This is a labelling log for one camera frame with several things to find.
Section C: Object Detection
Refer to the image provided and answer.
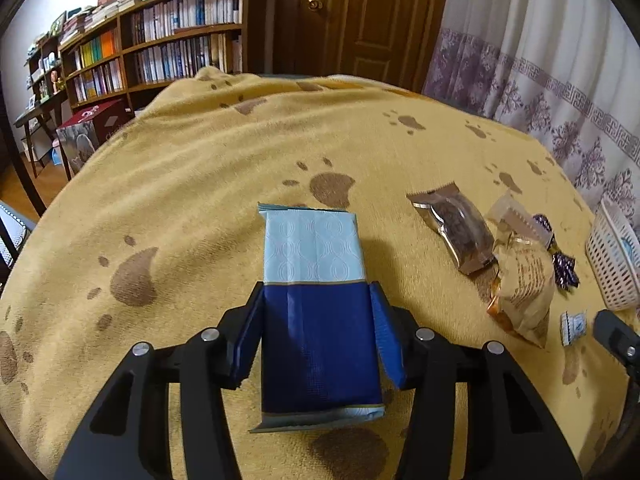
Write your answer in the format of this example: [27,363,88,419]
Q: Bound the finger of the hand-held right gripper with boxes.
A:
[594,309,640,376]

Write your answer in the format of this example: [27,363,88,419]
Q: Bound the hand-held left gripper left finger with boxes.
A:
[54,281,266,480]

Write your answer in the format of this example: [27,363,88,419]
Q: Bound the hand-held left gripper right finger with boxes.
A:
[369,281,583,480]

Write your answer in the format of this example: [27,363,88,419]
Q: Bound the small white blue packet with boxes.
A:
[559,311,588,347]

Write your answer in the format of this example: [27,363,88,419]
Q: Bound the white plastic basket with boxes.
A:
[585,196,640,311]

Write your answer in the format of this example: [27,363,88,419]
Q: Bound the navy and pale blue packet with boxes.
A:
[248,202,386,433]

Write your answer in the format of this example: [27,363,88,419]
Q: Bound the purple foil candy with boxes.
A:
[531,213,581,290]

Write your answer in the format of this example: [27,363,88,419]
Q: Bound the light blue snack packet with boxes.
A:
[607,225,640,271]

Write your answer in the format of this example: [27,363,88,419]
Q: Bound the brown paper snack bag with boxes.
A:
[486,237,557,350]

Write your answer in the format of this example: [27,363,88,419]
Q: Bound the clear brown chocolate packet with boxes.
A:
[406,183,499,275]

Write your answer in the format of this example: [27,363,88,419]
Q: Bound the clear beige pastry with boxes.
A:
[487,191,553,251]

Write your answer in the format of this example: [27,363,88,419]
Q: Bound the yellow paw print blanket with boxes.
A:
[0,67,640,480]

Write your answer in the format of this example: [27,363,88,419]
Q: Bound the grey printed box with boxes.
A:
[56,122,98,178]

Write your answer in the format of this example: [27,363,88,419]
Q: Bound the red cardboard box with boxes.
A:
[62,99,133,146]

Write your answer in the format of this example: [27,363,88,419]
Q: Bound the dark wooden chair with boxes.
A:
[0,92,46,221]

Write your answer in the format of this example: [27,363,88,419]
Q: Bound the white purple patterned curtain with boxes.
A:
[422,0,640,221]

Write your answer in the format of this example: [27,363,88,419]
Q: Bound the wooden bookcase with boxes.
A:
[57,0,268,111]

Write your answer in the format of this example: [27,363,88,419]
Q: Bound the brown wooden door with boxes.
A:
[272,0,453,93]

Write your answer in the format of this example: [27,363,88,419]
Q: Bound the rows of shelved books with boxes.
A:
[65,0,243,103]

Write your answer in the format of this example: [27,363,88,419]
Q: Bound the small dark open shelf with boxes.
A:
[15,35,71,176]

